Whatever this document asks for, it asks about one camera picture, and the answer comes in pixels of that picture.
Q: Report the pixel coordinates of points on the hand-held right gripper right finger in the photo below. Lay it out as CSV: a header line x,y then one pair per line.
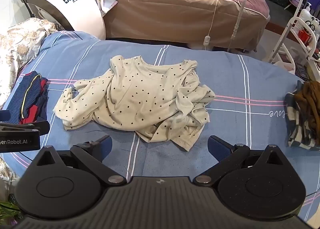
x,y
213,146

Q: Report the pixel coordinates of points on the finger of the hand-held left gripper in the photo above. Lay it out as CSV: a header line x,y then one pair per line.
x,y
25,127
4,116

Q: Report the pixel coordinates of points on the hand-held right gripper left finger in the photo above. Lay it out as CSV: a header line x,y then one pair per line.
x,y
107,144

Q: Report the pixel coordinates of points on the cream polka dot shirt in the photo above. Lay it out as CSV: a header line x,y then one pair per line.
x,y
140,99

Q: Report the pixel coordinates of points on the navy striped garment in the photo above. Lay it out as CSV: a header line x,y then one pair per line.
x,y
22,96

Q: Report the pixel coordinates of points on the green leafy plant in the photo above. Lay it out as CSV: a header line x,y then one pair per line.
x,y
8,209

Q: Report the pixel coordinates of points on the floral quilt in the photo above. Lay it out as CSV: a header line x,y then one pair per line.
x,y
20,44

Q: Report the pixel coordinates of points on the checkered garment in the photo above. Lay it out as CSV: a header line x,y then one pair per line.
x,y
293,124

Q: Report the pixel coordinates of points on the brown garment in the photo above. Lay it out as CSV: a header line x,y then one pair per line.
x,y
307,104

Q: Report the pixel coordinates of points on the white trolley cart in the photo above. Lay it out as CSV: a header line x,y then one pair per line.
x,y
277,46

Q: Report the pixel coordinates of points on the white beauty machine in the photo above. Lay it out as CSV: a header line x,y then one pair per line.
x,y
82,9

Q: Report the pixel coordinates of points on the tan covered massage bed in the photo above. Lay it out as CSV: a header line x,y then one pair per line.
x,y
175,19

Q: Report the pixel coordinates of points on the red cup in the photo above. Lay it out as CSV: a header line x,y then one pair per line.
x,y
303,35

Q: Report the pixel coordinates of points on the white pump bottle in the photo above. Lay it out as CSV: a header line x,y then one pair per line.
x,y
305,15

